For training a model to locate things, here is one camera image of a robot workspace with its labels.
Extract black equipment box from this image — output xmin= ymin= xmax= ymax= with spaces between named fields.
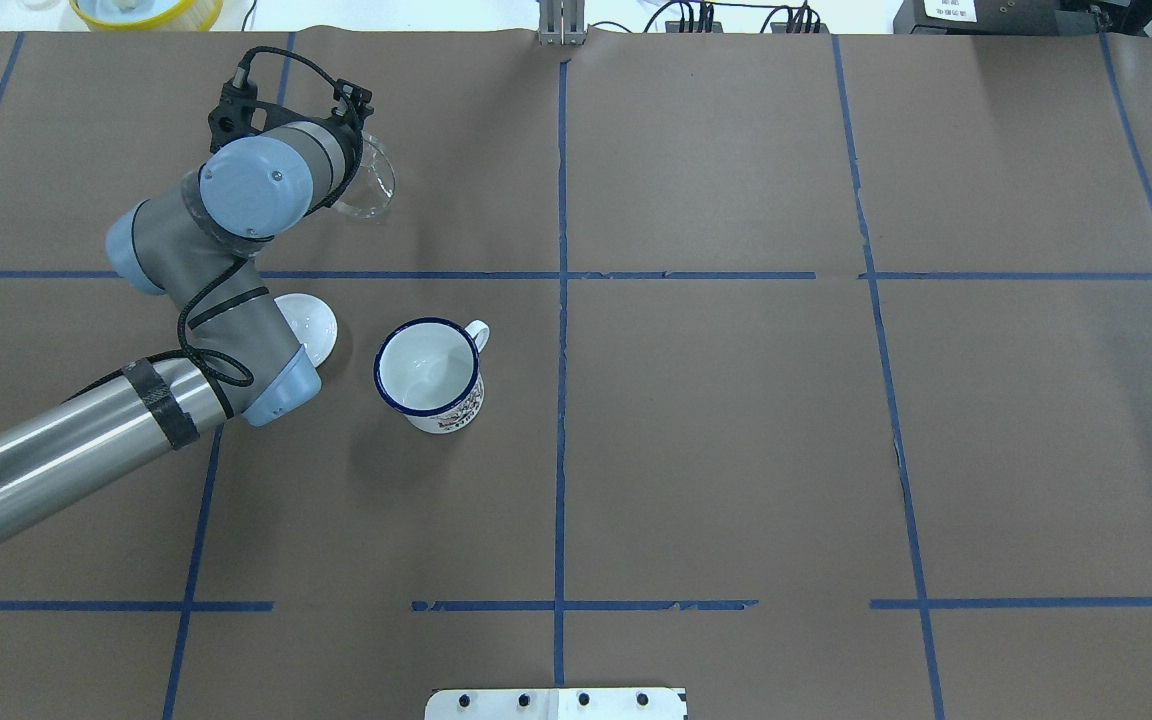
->
xmin=890 ymin=1 xmax=1152 ymax=37

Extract black cable plugs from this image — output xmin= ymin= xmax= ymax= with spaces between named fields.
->
xmin=637 ymin=1 xmax=721 ymax=35
xmin=758 ymin=1 xmax=829 ymax=35

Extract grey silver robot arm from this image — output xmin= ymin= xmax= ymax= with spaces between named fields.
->
xmin=0 ymin=77 xmax=210 ymax=600

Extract clear glass funnel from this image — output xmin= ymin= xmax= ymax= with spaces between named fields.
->
xmin=329 ymin=131 xmax=397 ymax=222

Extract black cable plugs right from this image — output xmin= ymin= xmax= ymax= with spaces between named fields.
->
xmin=758 ymin=1 xmax=829 ymax=35

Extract white mug lid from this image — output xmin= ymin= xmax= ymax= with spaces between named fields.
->
xmin=275 ymin=293 xmax=339 ymax=367

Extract yellow rimmed bowl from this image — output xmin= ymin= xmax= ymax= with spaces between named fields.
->
xmin=68 ymin=1 xmax=223 ymax=32

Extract grey metal bracket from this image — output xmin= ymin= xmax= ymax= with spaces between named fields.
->
xmin=538 ymin=0 xmax=588 ymax=46

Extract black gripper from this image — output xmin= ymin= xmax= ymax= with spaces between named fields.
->
xmin=207 ymin=79 xmax=374 ymax=141

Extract white enamel mug blue rim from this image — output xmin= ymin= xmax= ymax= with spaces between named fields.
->
xmin=372 ymin=316 xmax=492 ymax=435

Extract black cable plugs left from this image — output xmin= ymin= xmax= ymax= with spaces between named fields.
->
xmin=637 ymin=1 xmax=721 ymax=35

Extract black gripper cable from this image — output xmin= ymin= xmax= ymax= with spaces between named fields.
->
xmin=176 ymin=45 xmax=357 ymax=389

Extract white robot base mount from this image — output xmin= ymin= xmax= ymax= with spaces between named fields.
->
xmin=424 ymin=687 xmax=689 ymax=719

